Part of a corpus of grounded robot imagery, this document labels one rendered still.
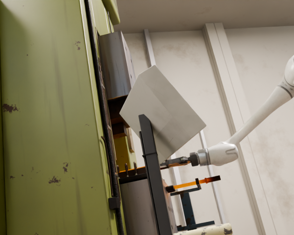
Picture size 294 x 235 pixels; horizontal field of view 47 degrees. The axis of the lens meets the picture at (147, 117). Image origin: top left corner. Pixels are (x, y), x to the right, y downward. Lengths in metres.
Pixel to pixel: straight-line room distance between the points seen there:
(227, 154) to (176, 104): 0.70
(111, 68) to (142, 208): 0.76
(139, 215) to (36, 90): 0.75
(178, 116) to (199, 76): 4.30
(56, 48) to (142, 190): 0.80
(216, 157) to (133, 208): 0.49
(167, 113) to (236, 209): 3.88
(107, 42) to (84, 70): 0.41
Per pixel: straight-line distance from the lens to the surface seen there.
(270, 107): 1.87
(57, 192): 1.47
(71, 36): 1.71
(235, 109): 5.17
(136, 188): 1.67
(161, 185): 1.20
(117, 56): 1.90
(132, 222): 1.66
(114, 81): 1.83
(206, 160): 1.78
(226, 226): 1.40
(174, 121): 1.14
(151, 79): 1.16
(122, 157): 2.11
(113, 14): 2.74
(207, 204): 4.80
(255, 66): 5.93
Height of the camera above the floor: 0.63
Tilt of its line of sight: 20 degrees up
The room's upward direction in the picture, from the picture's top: 11 degrees counter-clockwise
